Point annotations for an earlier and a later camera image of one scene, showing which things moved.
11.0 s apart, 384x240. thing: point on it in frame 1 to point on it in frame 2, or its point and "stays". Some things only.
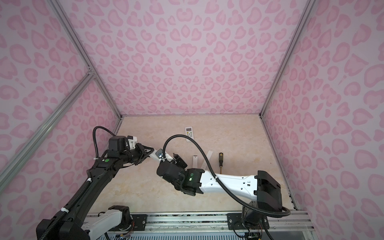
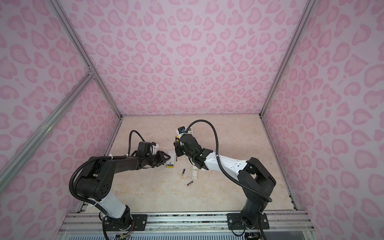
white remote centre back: x=189 y=132 stays
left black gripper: x=143 y=152 to x=161 y=159
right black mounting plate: x=235 y=222 stays
